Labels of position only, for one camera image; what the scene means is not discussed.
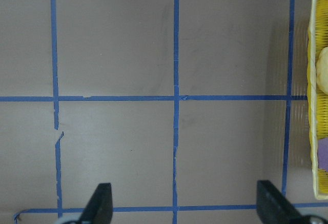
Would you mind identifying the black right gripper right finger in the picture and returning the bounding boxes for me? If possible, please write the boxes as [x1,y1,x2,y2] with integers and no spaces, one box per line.
[256,180,301,224]

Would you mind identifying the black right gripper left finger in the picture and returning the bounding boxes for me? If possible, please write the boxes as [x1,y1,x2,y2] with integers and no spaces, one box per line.
[76,183,113,224]

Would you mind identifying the purple sponge block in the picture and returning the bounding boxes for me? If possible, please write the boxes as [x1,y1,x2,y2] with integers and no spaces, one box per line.
[317,137,328,171]

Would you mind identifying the toy banana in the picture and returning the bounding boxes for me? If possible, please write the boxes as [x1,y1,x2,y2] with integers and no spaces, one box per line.
[316,47,328,94]

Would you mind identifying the yellow plastic basket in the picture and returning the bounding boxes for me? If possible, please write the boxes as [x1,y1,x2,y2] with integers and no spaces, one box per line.
[307,0,327,200]

